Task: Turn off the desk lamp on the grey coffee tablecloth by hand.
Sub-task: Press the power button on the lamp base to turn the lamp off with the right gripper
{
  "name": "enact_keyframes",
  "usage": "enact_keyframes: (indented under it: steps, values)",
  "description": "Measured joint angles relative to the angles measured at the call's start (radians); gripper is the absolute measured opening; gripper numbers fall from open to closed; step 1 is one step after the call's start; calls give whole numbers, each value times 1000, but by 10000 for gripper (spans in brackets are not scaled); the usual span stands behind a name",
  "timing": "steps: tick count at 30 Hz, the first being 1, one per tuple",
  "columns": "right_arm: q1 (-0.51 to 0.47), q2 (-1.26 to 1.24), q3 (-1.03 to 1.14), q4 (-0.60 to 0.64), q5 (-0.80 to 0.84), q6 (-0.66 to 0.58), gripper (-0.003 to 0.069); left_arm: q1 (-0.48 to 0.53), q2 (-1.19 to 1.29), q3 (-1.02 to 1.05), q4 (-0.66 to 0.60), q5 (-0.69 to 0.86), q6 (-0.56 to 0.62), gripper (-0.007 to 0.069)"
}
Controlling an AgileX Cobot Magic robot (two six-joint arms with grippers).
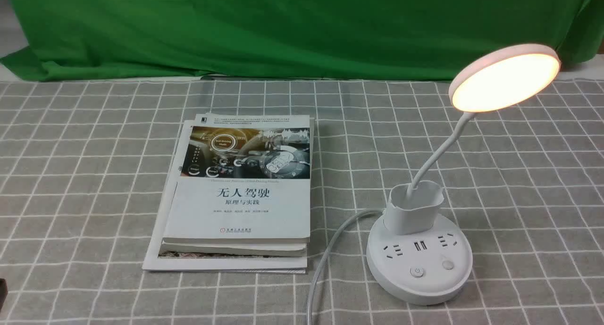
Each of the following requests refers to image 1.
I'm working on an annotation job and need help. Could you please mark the white desk lamp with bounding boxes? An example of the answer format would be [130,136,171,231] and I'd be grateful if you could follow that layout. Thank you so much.
[365,43,562,306]

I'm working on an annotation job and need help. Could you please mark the white self-driving book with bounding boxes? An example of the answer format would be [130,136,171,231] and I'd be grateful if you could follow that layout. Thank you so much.
[163,114,314,243]

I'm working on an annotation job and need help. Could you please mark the white middle book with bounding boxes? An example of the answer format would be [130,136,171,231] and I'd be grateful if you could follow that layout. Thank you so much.
[158,242,308,258]

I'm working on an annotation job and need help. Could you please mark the large white bottom magazine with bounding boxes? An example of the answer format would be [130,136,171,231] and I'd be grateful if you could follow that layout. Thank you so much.
[143,114,313,273]

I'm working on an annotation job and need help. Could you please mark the grey checked tablecloth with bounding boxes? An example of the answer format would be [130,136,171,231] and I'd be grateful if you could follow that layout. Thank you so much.
[0,79,604,325]

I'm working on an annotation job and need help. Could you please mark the green backdrop cloth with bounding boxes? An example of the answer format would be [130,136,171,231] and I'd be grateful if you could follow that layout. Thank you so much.
[1,0,603,82]

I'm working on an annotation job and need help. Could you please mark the dark object at left edge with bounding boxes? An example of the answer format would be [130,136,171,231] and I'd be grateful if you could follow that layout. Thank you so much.
[0,278,8,311]

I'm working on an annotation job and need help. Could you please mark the white lamp power cable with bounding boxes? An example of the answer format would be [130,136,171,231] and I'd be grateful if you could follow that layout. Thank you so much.
[306,209,384,325]

